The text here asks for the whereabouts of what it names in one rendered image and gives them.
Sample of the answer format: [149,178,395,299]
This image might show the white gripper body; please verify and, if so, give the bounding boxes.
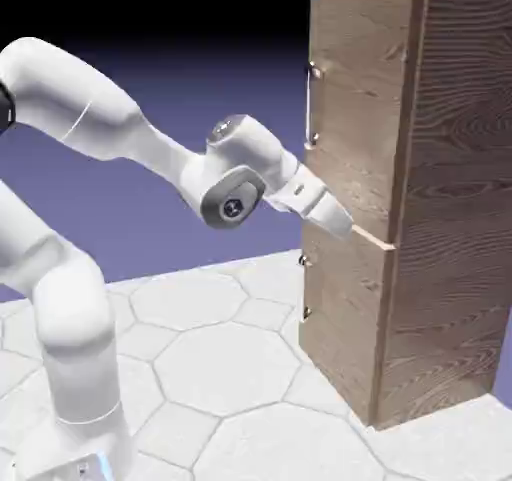
[306,191,355,240]

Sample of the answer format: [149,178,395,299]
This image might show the long silver door handle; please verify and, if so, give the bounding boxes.
[305,60,322,147]

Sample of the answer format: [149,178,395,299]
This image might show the light wood cabinet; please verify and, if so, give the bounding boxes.
[298,0,512,431]

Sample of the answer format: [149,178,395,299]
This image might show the small light wood door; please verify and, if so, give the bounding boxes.
[298,222,397,426]

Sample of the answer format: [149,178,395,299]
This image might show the short silver door handle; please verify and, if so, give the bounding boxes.
[298,253,313,324]

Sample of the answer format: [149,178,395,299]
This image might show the large light wood door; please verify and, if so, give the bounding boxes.
[303,0,427,244]

